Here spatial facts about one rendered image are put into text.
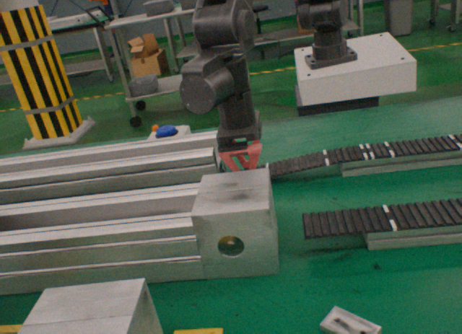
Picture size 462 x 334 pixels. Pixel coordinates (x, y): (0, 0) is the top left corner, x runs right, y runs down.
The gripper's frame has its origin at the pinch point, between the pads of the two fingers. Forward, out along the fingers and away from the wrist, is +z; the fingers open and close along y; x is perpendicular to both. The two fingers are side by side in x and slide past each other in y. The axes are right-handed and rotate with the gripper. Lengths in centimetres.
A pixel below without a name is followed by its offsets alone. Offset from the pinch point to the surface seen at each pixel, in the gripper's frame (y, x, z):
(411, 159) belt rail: 2.0, 26.3, -0.1
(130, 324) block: 39.3, -6.6, -7.5
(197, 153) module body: 4.3, -6.8, -6.6
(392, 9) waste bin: -470, 144, 47
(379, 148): -0.5, 22.1, -1.4
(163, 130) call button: -11.7, -16.5, -5.4
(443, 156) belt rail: 1.4, 31.4, 0.5
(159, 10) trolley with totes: -286, -85, -10
